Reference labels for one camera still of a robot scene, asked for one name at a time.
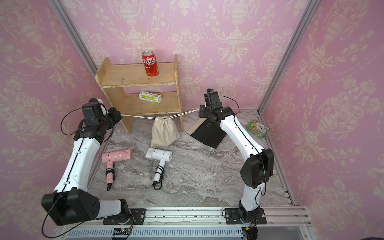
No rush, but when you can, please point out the white green small box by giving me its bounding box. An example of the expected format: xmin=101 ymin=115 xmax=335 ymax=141
xmin=139 ymin=91 xmax=163 ymax=104

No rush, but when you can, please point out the beige linen drawstring bag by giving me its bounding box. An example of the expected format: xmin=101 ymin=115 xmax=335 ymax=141
xmin=121 ymin=108 xmax=201 ymax=148

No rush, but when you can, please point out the wooden two-tier shelf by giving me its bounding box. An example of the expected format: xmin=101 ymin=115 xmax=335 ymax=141
xmin=95 ymin=54 xmax=183 ymax=135

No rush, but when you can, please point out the aluminium front rail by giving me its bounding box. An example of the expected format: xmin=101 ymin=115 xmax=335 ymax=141
xmin=55 ymin=207 xmax=317 ymax=240

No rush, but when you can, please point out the beige pouch under black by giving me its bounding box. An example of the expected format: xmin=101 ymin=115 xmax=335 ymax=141
xmin=186 ymin=118 xmax=207 ymax=135

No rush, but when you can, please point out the white hair dryer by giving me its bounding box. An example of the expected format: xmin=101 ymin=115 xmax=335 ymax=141
xmin=146 ymin=148 xmax=173 ymax=191

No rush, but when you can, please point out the pink hair dryer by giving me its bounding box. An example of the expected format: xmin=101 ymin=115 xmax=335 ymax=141
xmin=102 ymin=149 xmax=132 ymax=191

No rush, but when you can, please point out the black drawstring pouch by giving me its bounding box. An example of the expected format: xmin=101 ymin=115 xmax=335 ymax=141
xmin=191 ymin=119 xmax=226 ymax=149

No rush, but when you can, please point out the red cola can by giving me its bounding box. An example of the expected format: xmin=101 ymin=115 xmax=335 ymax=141
xmin=142 ymin=50 xmax=159 ymax=77

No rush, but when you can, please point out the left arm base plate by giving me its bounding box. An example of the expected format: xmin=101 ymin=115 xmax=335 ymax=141
xmin=103 ymin=208 xmax=146 ymax=225

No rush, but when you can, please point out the green snack packet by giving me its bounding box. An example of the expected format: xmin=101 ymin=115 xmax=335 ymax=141
xmin=247 ymin=120 xmax=270 ymax=139

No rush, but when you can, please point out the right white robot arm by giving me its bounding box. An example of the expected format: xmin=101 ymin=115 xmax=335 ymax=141
xmin=200 ymin=89 xmax=275 ymax=224

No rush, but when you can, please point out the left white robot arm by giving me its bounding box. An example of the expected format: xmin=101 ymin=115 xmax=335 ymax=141
xmin=41 ymin=98 xmax=132 ymax=226

